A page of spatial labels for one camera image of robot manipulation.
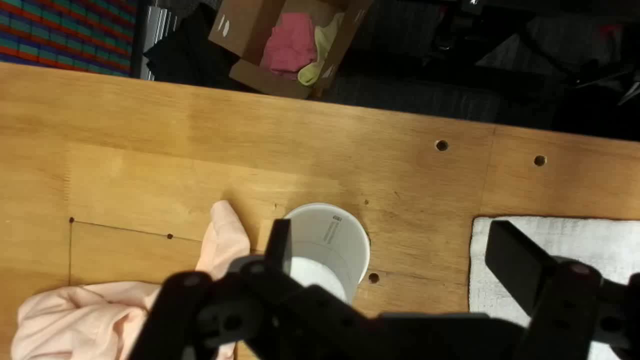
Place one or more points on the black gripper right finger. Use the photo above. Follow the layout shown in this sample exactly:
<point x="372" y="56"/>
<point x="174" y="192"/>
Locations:
<point x="532" y="273"/>

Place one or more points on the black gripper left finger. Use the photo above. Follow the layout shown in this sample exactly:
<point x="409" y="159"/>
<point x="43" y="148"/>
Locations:
<point x="201" y="313"/>

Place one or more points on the white towel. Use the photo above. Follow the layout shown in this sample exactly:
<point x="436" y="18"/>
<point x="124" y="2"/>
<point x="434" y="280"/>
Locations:
<point x="600" y="241"/>

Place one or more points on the pink cloth garment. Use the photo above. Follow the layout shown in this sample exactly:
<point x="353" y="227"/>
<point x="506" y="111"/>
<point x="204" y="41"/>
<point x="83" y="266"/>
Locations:
<point x="86" y="320"/>

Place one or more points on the white paper cup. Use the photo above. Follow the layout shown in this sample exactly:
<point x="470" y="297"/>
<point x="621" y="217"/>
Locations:
<point x="330" y="241"/>

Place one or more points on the black fabric bag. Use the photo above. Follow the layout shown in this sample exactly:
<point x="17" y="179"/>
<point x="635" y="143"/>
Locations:
<point x="186" y="50"/>

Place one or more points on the yellow-green cloth in box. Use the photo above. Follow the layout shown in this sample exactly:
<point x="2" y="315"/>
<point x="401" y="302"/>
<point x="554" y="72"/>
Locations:
<point x="321" y="61"/>

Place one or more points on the open cardboard box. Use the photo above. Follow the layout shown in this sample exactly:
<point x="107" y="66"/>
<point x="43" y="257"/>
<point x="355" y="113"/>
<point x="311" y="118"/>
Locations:
<point x="241" y="33"/>

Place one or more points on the pink cloth in box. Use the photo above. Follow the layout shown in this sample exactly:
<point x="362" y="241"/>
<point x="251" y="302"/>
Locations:
<point x="291" y="42"/>

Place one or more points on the colourful striped rug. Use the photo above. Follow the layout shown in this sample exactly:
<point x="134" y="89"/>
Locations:
<point x="60" y="30"/>

